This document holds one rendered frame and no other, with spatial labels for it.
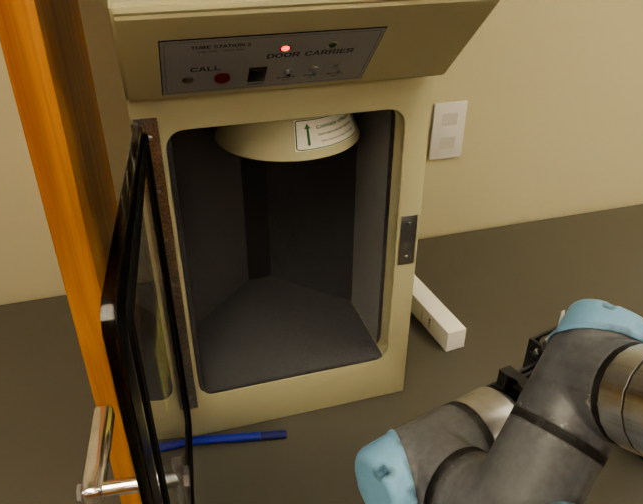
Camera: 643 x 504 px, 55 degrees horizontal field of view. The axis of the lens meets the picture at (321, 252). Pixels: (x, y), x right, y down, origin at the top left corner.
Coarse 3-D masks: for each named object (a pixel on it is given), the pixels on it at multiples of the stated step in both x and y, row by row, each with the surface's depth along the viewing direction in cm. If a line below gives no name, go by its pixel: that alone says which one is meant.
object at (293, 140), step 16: (224, 128) 71; (240, 128) 69; (256, 128) 68; (272, 128) 68; (288, 128) 68; (304, 128) 68; (320, 128) 69; (336, 128) 70; (352, 128) 73; (224, 144) 71; (240, 144) 69; (256, 144) 68; (272, 144) 68; (288, 144) 68; (304, 144) 68; (320, 144) 69; (336, 144) 70; (352, 144) 72; (272, 160) 68; (288, 160) 68; (304, 160) 68
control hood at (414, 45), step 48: (144, 0) 45; (192, 0) 45; (240, 0) 46; (288, 0) 47; (336, 0) 48; (384, 0) 49; (432, 0) 51; (480, 0) 52; (144, 48) 49; (384, 48) 56; (432, 48) 58; (144, 96) 56; (192, 96) 58
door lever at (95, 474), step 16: (96, 416) 51; (112, 416) 51; (96, 432) 49; (112, 432) 51; (96, 448) 48; (96, 464) 47; (96, 480) 45; (112, 480) 46; (128, 480) 46; (80, 496) 45; (96, 496) 45
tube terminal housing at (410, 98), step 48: (240, 96) 61; (288, 96) 63; (336, 96) 64; (384, 96) 66; (384, 288) 83; (384, 336) 88; (288, 384) 83; (336, 384) 86; (384, 384) 89; (192, 432) 83
